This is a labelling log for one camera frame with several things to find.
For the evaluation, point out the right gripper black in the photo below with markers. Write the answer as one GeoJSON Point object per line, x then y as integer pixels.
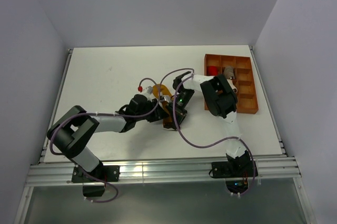
{"type": "Point", "coordinates": [180, 114]}

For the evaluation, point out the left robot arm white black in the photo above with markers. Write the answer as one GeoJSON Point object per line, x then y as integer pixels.
{"type": "Point", "coordinates": [70, 135]}

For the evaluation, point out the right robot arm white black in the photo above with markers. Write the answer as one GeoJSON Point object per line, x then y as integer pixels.
{"type": "Point", "coordinates": [221, 102]}

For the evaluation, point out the mustard yellow sock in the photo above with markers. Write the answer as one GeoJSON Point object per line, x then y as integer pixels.
{"type": "Point", "coordinates": [162, 93]}

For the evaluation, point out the red rolled sock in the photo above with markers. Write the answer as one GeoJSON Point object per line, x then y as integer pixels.
{"type": "Point", "coordinates": [212, 71]}

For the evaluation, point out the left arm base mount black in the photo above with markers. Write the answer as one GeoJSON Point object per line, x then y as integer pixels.
{"type": "Point", "coordinates": [98, 181]}

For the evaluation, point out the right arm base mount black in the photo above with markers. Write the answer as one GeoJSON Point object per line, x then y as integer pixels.
{"type": "Point", "coordinates": [236, 178]}

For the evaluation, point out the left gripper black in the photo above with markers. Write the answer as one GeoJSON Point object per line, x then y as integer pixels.
{"type": "Point", "coordinates": [157, 115]}

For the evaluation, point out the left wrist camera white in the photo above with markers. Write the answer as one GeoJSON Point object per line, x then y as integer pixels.
{"type": "Point", "coordinates": [146, 91]}

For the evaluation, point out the aluminium front rail frame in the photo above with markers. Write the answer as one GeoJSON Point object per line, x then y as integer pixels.
{"type": "Point", "coordinates": [161, 171]}

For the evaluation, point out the orange compartment tray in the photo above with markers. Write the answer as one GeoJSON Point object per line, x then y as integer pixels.
{"type": "Point", "coordinates": [244, 80]}

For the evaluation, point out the brown grey rolled sock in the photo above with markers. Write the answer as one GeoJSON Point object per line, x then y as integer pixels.
{"type": "Point", "coordinates": [229, 72]}

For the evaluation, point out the beige rolled sock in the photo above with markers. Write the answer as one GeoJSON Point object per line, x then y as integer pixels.
{"type": "Point", "coordinates": [232, 85]}

